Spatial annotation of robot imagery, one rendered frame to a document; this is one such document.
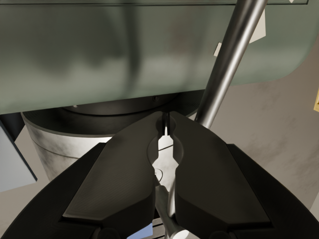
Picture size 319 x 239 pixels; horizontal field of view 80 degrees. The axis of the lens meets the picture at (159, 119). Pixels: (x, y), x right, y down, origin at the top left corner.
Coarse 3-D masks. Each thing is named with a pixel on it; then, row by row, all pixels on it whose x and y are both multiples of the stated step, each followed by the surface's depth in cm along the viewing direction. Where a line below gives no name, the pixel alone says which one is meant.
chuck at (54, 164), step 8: (40, 152) 27; (48, 152) 25; (160, 152) 25; (168, 152) 26; (40, 160) 30; (48, 160) 26; (56, 160) 25; (64, 160) 24; (72, 160) 24; (160, 160) 26; (168, 160) 26; (48, 168) 28; (56, 168) 26; (64, 168) 25; (160, 168) 26; (168, 168) 27; (48, 176) 30; (56, 176) 28; (168, 176) 28; (168, 184) 29
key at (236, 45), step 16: (240, 0) 8; (256, 0) 8; (240, 16) 8; (256, 16) 8; (240, 32) 9; (224, 48) 9; (240, 48) 9; (224, 64) 10; (208, 80) 11; (224, 80) 10; (208, 96) 11; (224, 96) 11; (208, 112) 12; (208, 128) 13
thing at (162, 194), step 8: (160, 184) 25; (160, 192) 23; (168, 192) 24; (160, 200) 22; (160, 208) 22; (160, 216) 21; (168, 224) 20; (176, 224) 20; (168, 232) 20; (176, 232) 19; (184, 232) 20
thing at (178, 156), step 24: (168, 120) 12; (192, 120) 11; (192, 144) 9; (216, 144) 9; (192, 168) 8; (216, 168) 8; (192, 192) 7; (216, 192) 7; (240, 192) 7; (192, 216) 6; (216, 216) 6; (240, 216) 6; (264, 216) 6
